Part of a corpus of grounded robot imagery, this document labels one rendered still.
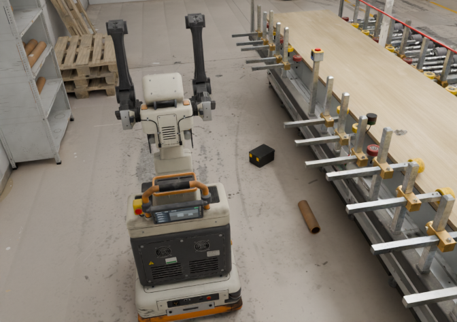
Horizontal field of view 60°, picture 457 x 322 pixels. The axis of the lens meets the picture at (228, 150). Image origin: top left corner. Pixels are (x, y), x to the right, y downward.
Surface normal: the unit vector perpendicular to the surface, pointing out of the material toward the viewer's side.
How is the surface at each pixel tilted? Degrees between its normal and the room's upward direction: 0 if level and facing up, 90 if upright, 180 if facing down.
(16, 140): 90
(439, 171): 0
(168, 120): 82
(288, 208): 0
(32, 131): 90
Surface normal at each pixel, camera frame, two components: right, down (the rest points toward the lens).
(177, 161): 0.16, 0.43
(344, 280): -0.03, -0.83
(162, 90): 0.11, -0.15
